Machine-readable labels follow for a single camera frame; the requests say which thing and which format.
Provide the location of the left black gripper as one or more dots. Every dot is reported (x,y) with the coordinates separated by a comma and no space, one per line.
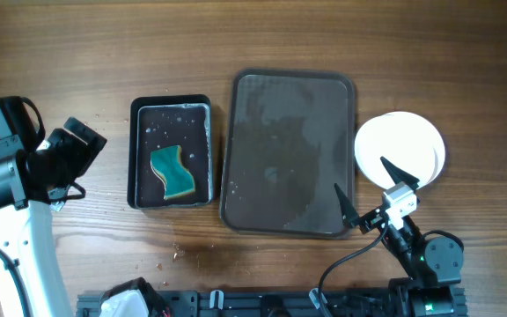
(78,150)

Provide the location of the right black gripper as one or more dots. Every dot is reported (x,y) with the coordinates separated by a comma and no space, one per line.
(371,221)

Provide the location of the white plate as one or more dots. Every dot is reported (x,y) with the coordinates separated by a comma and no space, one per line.
(407,140)

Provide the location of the green yellow sponge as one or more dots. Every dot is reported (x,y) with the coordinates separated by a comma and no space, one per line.
(166,164)

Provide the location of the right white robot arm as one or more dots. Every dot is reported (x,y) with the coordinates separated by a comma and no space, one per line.
(431,260)

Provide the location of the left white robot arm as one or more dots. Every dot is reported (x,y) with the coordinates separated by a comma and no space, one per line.
(31,282)

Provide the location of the small black water tray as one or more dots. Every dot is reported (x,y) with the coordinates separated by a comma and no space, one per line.
(163,121)

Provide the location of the large dark serving tray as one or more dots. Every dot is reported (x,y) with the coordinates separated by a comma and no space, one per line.
(289,149)

